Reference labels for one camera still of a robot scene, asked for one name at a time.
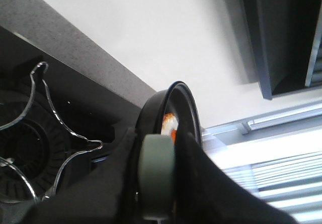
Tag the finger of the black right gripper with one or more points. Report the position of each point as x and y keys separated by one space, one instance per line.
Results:
x=206 y=195

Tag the grey speckled stone countertop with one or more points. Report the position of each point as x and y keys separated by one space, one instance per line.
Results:
x=41 y=25

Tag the dark range hood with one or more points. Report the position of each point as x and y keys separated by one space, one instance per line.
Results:
x=286 y=42

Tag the black frying pan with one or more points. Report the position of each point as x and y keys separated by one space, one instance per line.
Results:
x=156 y=157

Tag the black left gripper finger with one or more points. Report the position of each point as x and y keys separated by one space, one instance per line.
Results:
x=103 y=196

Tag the black left gas burner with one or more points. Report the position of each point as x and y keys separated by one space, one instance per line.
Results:
x=37 y=145

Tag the white fried egg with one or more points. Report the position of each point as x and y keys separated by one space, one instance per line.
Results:
x=170 y=126

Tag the black glass gas hob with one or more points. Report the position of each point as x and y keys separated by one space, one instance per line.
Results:
x=84 y=106

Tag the window blinds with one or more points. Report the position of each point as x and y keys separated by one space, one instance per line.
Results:
x=276 y=156

